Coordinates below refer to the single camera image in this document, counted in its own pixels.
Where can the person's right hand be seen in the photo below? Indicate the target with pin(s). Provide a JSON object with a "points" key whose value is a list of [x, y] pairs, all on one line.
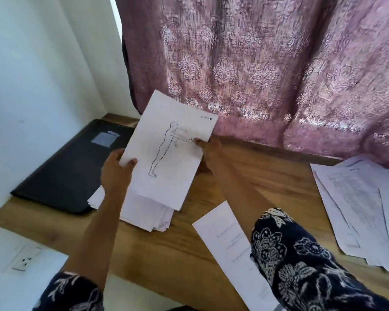
{"points": [[212, 153]]}

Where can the person's left hand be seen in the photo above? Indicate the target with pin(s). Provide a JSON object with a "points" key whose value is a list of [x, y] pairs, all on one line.
{"points": [[118, 176]]}

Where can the black folder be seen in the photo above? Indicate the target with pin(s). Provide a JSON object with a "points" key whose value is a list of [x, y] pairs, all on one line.
{"points": [[71, 171]]}

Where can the person's left forearm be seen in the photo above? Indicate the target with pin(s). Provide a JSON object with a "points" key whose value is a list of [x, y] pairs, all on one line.
{"points": [[97, 239]]}

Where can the person's right forearm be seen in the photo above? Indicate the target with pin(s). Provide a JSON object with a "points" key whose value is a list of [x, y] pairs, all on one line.
{"points": [[240, 197]]}

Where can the pink patterned curtain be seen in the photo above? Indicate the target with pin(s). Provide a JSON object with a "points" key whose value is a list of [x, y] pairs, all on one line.
{"points": [[266, 61]]}

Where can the white curtain lining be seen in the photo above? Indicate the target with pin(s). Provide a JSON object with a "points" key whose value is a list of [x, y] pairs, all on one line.
{"points": [[97, 48]]}

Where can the white wall socket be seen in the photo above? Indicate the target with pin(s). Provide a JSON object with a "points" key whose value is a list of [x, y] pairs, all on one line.
{"points": [[26, 259]]}

